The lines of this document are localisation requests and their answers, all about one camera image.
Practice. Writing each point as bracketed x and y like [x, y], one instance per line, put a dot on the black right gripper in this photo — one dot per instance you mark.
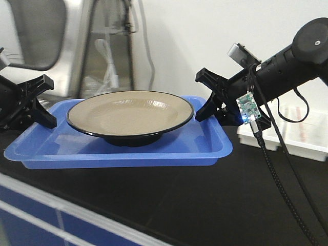
[226, 92]

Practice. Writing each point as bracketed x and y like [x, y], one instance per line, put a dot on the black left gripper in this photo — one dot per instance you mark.
[13, 94]

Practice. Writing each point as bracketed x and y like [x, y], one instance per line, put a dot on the blue plastic tray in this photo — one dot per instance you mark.
[194, 144]

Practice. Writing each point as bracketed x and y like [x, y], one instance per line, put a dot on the beige plate with black rim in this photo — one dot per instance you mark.
[130, 118]

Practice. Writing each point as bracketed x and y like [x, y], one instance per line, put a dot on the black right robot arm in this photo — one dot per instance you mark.
[303, 60]

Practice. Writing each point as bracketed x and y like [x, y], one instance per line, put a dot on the blue lab bench cabinet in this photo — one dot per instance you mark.
[74, 223]

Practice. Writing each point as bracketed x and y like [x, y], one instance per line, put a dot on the green circuit board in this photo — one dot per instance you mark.
[248, 108]

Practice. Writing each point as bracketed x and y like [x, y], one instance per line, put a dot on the stainless steel equipment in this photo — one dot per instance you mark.
[84, 46]

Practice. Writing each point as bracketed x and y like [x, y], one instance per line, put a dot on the right white storage bin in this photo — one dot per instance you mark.
[307, 139]

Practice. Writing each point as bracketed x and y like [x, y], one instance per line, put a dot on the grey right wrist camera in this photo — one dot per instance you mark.
[242, 56]

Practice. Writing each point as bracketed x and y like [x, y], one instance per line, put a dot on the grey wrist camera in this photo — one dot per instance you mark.
[242, 56]
[4, 61]

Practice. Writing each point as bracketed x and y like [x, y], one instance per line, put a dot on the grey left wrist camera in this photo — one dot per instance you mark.
[4, 61]

